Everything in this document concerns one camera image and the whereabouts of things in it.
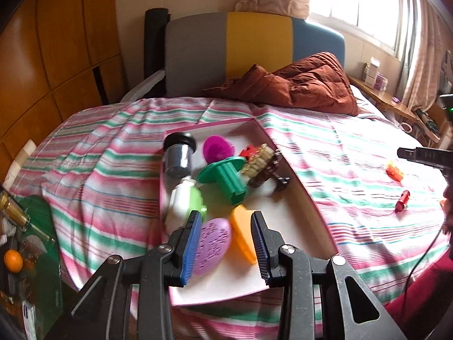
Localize black rolled mat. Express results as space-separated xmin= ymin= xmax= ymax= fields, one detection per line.
xmin=143 ymin=8 xmax=170 ymax=96

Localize wooden bedside ledge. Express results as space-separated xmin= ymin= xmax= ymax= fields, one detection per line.
xmin=349 ymin=74 xmax=418 ymax=123

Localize brown quilted jacket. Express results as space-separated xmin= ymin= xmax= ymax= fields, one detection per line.
xmin=203 ymin=52 xmax=360 ymax=116

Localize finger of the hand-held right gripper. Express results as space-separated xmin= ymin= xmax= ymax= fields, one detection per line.
xmin=397 ymin=146 xmax=453 ymax=171

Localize long beige curtain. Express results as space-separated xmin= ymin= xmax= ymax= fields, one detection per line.
xmin=396 ymin=0 xmax=453 ymax=110

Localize small red cylinder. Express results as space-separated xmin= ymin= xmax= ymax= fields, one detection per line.
xmin=396 ymin=190 xmax=411 ymax=212

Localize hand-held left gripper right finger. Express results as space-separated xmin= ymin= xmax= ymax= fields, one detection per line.
xmin=250 ymin=211 xmax=407 ymax=340

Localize grey yellow blue headboard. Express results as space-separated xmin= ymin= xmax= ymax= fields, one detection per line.
xmin=164 ymin=11 xmax=345 ymax=97

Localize white tray with pink rim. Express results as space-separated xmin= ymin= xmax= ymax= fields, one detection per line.
xmin=159 ymin=118 xmax=338 ymax=307

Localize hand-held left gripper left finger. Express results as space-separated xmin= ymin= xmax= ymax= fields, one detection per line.
xmin=44 ymin=210 xmax=203 ymax=340

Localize purple oval stamp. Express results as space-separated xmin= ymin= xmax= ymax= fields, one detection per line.
xmin=193 ymin=218 xmax=232 ymax=277

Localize orange heart-shaped piece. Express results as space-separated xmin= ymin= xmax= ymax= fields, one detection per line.
xmin=229 ymin=205 xmax=259 ymax=264

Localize white box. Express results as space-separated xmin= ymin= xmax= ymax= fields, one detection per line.
xmin=364 ymin=58 xmax=381 ymax=86

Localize person's red trousers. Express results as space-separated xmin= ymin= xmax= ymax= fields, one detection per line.
xmin=384 ymin=251 xmax=453 ymax=340

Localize white and green bottle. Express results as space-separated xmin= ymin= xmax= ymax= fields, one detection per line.
xmin=163 ymin=176 xmax=208 ymax=234

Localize grey cylinder with black cap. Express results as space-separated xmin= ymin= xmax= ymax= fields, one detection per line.
xmin=163 ymin=133 xmax=197 ymax=178

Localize brown peg block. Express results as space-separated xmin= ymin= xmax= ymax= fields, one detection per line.
xmin=248 ymin=152 xmax=282 ymax=188

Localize green glass table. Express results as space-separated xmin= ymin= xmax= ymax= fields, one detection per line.
xmin=0 ymin=195 xmax=64 ymax=340

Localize magenta plastic funnel toy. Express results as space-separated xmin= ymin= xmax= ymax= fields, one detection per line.
xmin=203 ymin=134 xmax=236 ymax=162

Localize orange and red brick toy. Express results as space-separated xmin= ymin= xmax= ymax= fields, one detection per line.
xmin=386 ymin=161 xmax=406 ymax=181

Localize black cable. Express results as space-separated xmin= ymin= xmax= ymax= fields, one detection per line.
xmin=405 ymin=227 xmax=446 ymax=291

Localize gold-capped bottle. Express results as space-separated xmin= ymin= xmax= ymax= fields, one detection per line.
xmin=0 ymin=191 xmax=57 ymax=243

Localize orange fruit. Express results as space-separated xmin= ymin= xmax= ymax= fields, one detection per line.
xmin=4 ymin=250 xmax=23 ymax=273

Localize wooden wardrobe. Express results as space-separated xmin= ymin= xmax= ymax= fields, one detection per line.
xmin=0 ymin=0 xmax=126 ymax=171

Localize window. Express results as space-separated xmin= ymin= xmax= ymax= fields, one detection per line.
xmin=308 ymin=0 xmax=407 ymax=52

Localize green plastic flanged piece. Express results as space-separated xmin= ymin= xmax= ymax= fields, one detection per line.
xmin=196 ymin=156 xmax=248 ymax=206

